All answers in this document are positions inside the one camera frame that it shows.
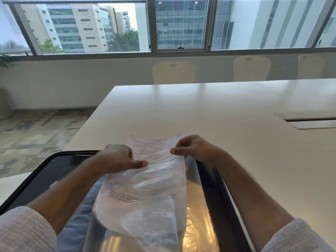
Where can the person's left hand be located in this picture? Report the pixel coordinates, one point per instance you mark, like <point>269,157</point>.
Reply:
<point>118,158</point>

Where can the person's right hand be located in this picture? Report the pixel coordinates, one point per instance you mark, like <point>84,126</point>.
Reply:
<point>195,149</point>

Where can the person's right thumb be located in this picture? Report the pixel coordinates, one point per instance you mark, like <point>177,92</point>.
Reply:
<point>179,151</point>

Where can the person's left thumb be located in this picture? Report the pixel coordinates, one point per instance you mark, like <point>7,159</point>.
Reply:
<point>139,164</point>

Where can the clear plastic document bag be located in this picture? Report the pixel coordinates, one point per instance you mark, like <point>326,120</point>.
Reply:
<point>147,196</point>

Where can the person's right forearm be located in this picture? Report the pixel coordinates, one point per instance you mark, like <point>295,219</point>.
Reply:
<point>258,204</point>

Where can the person's left forearm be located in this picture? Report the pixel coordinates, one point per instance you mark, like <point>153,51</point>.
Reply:
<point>55,196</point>

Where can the printed paper sheet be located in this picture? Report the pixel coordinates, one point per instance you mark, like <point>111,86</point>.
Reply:
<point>151,178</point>

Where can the black open suitcase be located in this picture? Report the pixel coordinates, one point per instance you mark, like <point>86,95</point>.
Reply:
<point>215,196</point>

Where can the clear plastic garment cover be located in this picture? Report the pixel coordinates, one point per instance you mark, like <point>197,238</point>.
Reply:
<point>194,228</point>

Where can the cream plastic chair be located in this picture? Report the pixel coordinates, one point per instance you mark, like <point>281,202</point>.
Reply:
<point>252,68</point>
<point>174,72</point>
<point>312,66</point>

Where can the blue folded garment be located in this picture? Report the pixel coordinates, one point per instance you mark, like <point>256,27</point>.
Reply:
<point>78,223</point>

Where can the potted green plant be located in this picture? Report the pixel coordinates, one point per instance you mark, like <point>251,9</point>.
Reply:
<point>5,83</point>

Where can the aluminium window frame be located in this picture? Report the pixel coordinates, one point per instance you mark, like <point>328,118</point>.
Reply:
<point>181,51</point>

